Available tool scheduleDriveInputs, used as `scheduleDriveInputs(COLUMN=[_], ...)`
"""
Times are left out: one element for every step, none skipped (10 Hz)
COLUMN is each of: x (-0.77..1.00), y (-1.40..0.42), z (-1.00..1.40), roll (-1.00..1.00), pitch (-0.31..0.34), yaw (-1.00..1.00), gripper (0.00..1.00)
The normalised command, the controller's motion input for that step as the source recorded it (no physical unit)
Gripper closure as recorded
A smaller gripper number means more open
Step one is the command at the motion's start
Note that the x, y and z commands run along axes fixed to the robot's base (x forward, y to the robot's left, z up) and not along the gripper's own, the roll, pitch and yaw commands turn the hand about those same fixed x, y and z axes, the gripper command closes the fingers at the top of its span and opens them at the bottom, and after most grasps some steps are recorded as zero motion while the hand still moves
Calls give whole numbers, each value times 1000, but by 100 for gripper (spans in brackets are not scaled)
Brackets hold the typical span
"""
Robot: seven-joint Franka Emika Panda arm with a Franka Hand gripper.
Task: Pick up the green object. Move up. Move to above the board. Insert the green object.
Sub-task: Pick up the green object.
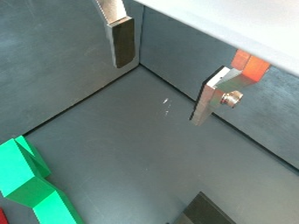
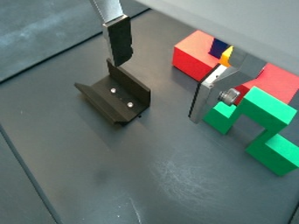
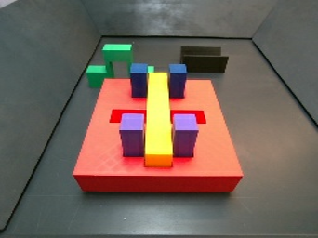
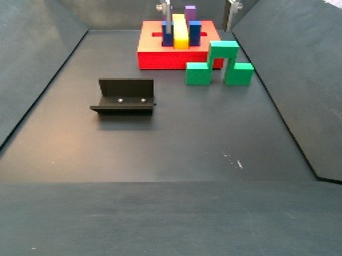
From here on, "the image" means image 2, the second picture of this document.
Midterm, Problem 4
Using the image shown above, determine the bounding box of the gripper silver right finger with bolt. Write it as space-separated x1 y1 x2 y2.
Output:
188 47 266 123

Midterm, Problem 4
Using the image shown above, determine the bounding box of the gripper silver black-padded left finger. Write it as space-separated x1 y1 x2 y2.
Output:
89 0 133 67

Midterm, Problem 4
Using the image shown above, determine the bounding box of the green S-shaped block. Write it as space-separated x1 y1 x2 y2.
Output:
202 87 299 176

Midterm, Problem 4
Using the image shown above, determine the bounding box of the red puzzle board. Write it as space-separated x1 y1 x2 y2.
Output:
172 31 299 104

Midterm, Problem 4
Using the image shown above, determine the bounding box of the yellow block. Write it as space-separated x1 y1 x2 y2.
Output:
218 46 233 67

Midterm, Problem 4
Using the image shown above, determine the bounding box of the dark blue block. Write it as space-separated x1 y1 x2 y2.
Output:
209 38 229 59

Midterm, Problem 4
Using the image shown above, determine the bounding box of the dark grey table mat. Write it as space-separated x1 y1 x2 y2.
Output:
0 11 299 224

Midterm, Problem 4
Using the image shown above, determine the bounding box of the black metal bracket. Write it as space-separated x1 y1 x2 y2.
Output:
74 59 150 125

